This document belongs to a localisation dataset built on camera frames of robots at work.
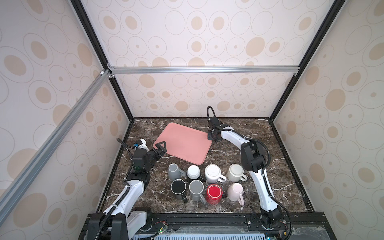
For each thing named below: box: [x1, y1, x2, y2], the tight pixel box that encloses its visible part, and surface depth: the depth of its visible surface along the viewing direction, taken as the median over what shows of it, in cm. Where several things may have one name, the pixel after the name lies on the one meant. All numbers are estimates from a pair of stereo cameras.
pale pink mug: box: [227, 182, 245, 206], surface depth 78 cm
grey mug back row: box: [168, 163, 187, 182], surface depth 85 cm
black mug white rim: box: [170, 178, 188, 203], surface depth 78 cm
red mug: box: [206, 184, 223, 205], surface depth 78 cm
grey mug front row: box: [189, 179, 207, 205], surface depth 76 cm
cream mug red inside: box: [227, 163, 248, 183], surface depth 85 cm
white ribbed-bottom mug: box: [204, 163, 227, 184], surface depth 85 cm
